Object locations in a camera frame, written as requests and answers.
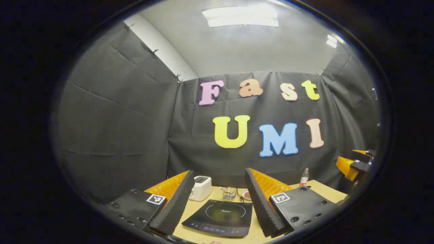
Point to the small ceiling light panel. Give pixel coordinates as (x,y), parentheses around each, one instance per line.
(331,40)

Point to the white round plate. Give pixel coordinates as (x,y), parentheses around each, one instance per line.
(245,195)

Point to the clear plastic water bottle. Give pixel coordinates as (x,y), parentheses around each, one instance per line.
(303,179)

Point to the clear glass cup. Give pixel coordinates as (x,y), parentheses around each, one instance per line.
(229,194)

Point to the white toaster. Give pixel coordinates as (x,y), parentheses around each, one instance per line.
(200,189)

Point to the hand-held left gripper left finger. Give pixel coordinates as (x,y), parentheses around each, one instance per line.
(174,203)

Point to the large ceiling light panel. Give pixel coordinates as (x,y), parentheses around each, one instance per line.
(240,16)

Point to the black backdrop cloth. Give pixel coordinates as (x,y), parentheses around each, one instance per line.
(135,128)

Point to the black induction cooktop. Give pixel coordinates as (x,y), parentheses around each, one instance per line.
(220,223)

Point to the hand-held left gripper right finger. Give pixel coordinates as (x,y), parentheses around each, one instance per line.
(261,203)

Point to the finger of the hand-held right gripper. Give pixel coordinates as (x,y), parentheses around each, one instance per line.
(368,155)
(359,166)

